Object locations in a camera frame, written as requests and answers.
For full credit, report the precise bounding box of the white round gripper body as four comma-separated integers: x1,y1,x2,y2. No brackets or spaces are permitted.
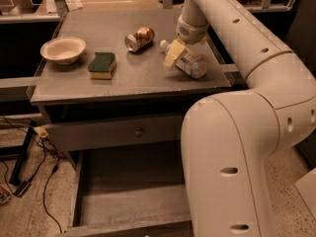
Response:
176,15,208,44

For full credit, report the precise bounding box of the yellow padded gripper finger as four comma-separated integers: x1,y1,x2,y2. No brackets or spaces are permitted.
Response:
162,38,187,69

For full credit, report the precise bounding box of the blue label plastic bottle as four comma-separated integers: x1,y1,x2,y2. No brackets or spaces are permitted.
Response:
171,47,207,79

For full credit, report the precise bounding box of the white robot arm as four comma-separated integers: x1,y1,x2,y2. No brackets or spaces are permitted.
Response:
164,0,316,237

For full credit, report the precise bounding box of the grey wooden drawer cabinet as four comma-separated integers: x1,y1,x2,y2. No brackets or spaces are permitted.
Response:
30,7,235,237

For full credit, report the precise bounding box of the round metal drawer knob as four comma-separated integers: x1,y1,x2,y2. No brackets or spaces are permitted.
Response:
134,127,143,137

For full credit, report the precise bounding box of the closed grey top drawer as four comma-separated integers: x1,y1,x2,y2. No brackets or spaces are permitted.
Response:
45,114,182,152

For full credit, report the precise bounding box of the open grey middle drawer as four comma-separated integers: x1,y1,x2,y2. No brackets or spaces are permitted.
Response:
62,140,194,237

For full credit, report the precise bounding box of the crushed metal soda can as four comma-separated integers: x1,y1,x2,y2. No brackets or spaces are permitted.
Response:
124,26,155,52

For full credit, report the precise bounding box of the green yellow sponge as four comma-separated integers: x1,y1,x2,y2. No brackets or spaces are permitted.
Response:
88,52,117,80

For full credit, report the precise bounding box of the white paper bowl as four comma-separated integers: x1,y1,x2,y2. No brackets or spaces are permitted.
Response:
40,37,86,65

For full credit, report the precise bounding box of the white crumpled cloth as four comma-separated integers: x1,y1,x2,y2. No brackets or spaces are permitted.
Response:
65,0,83,11

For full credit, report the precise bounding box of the black metal stand leg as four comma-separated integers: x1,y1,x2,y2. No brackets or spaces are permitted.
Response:
9,121,37,186

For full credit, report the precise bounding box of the white panel on floor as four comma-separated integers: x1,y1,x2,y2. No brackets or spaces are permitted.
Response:
295,168,316,220

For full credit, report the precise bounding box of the black power adapter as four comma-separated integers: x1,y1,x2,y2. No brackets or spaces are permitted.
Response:
14,181,32,198

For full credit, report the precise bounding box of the grey horizontal rail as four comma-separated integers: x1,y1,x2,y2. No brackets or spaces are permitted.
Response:
220,63,239,74

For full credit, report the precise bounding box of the black floor cable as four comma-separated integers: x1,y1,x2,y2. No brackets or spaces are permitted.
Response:
0,116,67,234

